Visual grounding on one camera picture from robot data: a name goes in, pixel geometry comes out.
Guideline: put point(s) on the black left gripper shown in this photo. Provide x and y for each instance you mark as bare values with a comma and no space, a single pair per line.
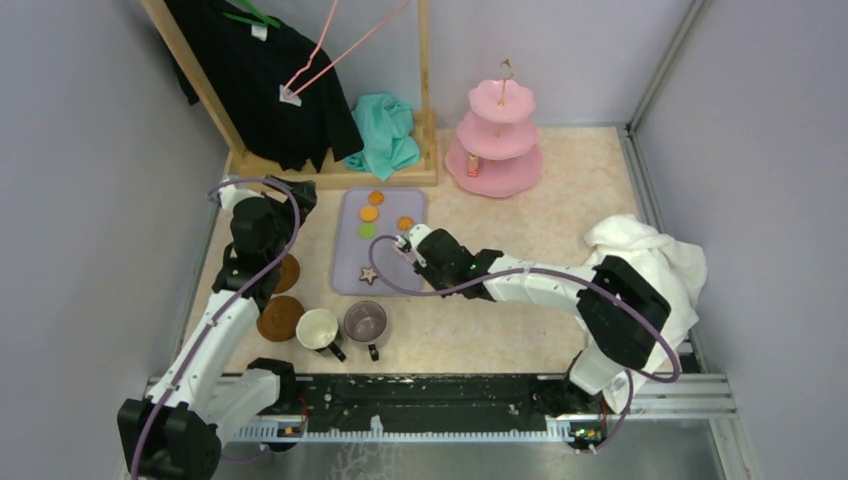
304,192

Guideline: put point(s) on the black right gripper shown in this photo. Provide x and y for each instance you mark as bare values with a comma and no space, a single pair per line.
425,270

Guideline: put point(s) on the red striped cake piece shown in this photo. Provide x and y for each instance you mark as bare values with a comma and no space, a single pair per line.
473,165

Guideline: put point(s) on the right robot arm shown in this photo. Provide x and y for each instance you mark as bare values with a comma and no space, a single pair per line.
576,290

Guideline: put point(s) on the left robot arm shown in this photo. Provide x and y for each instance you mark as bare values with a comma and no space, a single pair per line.
180,427

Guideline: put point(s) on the brown saucer far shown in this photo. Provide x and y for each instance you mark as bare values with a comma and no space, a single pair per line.
289,271

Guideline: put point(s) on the brown saucer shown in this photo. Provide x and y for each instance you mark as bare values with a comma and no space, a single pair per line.
289,271
278,322

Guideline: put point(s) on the orange swirl cookie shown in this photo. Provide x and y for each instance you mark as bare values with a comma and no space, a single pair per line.
405,223

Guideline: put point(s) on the lavender serving tray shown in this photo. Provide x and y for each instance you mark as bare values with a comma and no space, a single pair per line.
351,253

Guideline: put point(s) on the star-shaped iced cookie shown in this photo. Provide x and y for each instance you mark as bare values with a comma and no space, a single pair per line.
368,275

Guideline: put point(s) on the green round cookie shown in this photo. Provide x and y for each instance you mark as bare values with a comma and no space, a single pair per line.
367,230

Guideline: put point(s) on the orange waffle round cookie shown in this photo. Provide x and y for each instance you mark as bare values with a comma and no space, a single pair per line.
369,214

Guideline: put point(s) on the small orange round cookie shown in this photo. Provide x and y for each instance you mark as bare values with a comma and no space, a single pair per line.
376,198

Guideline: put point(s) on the brown saucer near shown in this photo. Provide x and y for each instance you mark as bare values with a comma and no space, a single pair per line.
278,322

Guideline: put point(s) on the black t-shirt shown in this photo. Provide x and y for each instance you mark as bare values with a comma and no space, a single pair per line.
278,89

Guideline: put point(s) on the teal cloth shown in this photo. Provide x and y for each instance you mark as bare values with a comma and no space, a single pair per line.
386,126

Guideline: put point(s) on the pink three-tier cake stand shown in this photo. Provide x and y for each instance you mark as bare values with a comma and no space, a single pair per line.
499,128

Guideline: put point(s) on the green clothes hanger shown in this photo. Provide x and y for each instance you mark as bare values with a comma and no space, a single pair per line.
250,14

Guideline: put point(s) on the white towel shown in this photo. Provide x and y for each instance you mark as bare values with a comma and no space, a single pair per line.
652,272

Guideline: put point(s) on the wooden clothes rack frame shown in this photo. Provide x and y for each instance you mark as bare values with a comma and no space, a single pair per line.
333,174

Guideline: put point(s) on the purple mug black handle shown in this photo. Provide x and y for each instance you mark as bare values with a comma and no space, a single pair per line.
366,323

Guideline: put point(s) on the cream mug black handle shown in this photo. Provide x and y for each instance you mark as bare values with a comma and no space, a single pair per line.
319,331

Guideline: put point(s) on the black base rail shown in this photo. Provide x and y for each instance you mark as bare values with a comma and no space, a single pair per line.
479,403

